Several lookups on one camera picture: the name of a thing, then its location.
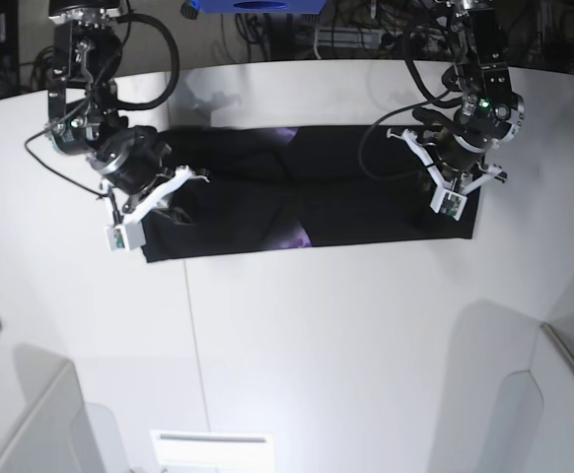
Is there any coiled black cable on floor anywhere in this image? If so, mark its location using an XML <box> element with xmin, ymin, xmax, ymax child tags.
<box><xmin>29</xmin><ymin>44</ymin><xmax>56</xmax><ymax>93</ymax></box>

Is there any white panel lower right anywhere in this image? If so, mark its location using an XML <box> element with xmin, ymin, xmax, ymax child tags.
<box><xmin>477</xmin><ymin>323</ymin><xmax>574</xmax><ymax>472</ymax></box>

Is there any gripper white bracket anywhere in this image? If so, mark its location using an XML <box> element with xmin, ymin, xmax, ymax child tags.
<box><xmin>386</xmin><ymin>110</ymin><xmax>508</xmax><ymax>195</ymax></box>
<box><xmin>87</xmin><ymin>125</ymin><xmax>212</xmax><ymax>231</ymax></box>

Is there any black T-shirt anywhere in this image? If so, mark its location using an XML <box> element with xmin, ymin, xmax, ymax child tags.
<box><xmin>142</xmin><ymin>126</ymin><xmax>479</xmax><ymax>263</ymax></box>

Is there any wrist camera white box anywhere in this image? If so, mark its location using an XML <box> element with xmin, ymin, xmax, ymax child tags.
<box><xmin>106</xmin><ymin>223</ymin><xmax>146</xmax><ymax>251</ymax></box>
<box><xmin>430</xmin><ymin>187</ymin><xmax>467</xmax><ymax>221</ymax></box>

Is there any blue plastic box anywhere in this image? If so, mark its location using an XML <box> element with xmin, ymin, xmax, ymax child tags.
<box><xmin>189</xmin><ymin>0</ymin><xmax>326</xmax><ymax>14</ymax></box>

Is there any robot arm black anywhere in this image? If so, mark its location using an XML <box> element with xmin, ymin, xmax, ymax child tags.
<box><xmin>398</xmin><ymin>1</ymin><xmax>525</xmax><ymax>195</ymax></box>
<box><xmin>42</xmin><ymin>1</ymin><xmax>206</xmax><ymax>225</ymax></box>

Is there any white tray bottom centre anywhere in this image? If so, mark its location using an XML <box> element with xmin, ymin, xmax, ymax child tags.
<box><xmin>151</xmin><ymin>430</ymin><xmax>275</xmax><ymax>472</ymax></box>

